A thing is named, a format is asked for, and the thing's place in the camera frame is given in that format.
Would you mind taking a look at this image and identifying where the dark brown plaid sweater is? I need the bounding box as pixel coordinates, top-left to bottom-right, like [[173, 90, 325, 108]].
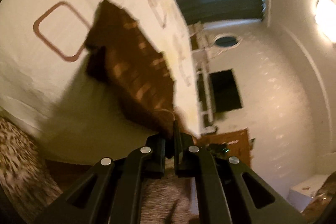
[[84, 0, 200, 140]]

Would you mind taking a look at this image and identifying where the brown wooden door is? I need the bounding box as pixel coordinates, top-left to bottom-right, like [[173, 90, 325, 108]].
[[198, 128, 251, 167]]

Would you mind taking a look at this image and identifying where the white tv stand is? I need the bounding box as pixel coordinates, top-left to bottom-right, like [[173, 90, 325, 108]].
[[196, 61, 218, 135]]

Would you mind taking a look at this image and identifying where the white box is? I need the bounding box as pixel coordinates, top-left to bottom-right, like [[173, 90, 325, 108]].
[[286, 174, 330, 212]]

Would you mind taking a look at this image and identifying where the black flat television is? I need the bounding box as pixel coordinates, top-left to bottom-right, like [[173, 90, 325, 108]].
[[210, 70, 243, 113]]

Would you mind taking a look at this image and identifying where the patterned floor rug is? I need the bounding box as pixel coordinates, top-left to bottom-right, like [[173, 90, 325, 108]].
[[1, 117, 63, 223]]

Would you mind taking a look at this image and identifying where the white dressing table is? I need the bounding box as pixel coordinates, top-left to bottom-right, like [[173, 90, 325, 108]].
[[188, 22, 218, 72]]

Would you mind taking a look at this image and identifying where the white oval vanity mirror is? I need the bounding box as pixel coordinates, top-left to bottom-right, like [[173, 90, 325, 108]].
[[214, 34, 241, 49]]

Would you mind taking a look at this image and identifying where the wall lamp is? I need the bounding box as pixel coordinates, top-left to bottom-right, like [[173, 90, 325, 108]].
[[314, 0, 336, 44]]

